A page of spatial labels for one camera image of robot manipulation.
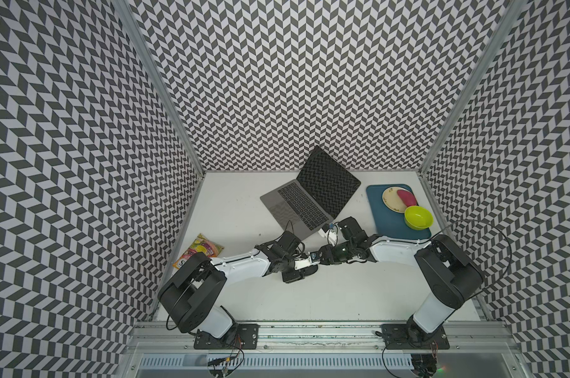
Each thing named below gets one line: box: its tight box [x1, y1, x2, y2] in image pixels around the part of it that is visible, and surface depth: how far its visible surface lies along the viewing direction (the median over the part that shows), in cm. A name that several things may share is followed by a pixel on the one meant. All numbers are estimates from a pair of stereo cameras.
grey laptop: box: [259, 145, 362, 241], surface depth 107 cm
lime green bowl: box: [403, 205, 434, 231], surface depth 98 cm
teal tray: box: [366, 184, 432, 240], surface depth 106 cm
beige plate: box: [381, 185, 408, 214], surface depth 109 cm
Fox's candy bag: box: [172, 233, 225, 271], surface depth 92 cm
